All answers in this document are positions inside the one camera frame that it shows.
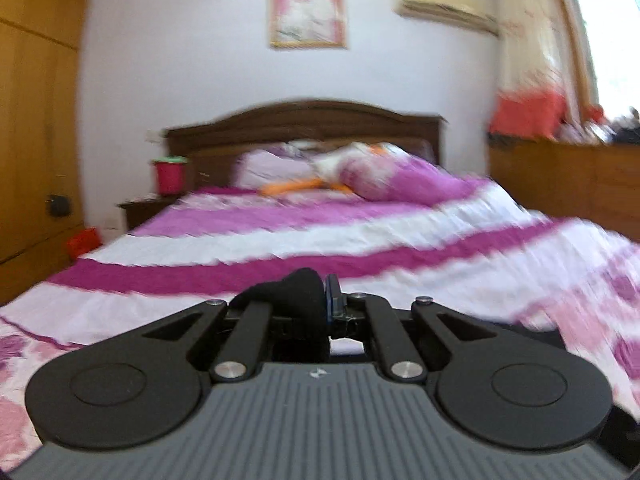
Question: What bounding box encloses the pile of assorted clutter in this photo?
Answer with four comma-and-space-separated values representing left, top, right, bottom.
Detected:
560, 105, 640, 146

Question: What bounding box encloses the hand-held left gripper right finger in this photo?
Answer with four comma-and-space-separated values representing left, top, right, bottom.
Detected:
325, 275, 501, 382

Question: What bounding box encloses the dark wooden bed headboard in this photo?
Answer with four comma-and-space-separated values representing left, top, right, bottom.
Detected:
164, 100, 447, 191

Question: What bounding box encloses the wooden cabinet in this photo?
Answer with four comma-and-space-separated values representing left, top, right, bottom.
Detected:
487, 135, 640, 243

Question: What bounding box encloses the small black box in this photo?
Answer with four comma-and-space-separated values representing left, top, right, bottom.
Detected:
47, 192, 71, 218

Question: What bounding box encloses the white and red curtain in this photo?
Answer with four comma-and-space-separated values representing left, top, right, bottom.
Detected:
490, 0, 596, 141

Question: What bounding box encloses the window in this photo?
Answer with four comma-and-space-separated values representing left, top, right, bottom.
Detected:
570, 0, 640, 121

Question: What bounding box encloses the purple floral pillow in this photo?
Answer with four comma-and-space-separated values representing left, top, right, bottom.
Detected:
340, 152, 451, 202

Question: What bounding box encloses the wall air conditioner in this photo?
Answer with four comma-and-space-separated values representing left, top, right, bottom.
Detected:
393, 0, 501, 37

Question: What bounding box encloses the white plush duck toy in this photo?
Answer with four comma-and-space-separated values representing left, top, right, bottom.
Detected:
259, 142, 396, 197

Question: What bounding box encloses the black knit garment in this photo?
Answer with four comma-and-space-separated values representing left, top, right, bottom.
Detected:
229, 268, 335, 361

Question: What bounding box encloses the pink framed wall picture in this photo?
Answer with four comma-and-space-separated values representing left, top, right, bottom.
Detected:
268, 0, 347, 50

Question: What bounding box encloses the red bucket with green rim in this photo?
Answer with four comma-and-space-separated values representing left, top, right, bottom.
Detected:
152, 156, 190, 197

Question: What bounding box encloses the wooden wardrobe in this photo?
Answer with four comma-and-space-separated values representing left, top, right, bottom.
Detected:
0, 0, 88, 306

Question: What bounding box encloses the lilac pillow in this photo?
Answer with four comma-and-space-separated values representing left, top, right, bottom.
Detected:
232, 147, 321, 191

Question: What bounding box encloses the dark wooden nightstand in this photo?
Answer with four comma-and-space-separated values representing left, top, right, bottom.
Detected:
117, 195, 176, 231

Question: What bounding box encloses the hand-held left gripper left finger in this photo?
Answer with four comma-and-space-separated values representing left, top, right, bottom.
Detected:
142, 299, 274, 383

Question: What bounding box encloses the red box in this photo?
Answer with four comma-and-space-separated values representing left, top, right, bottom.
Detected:
67, 227, 101, 261

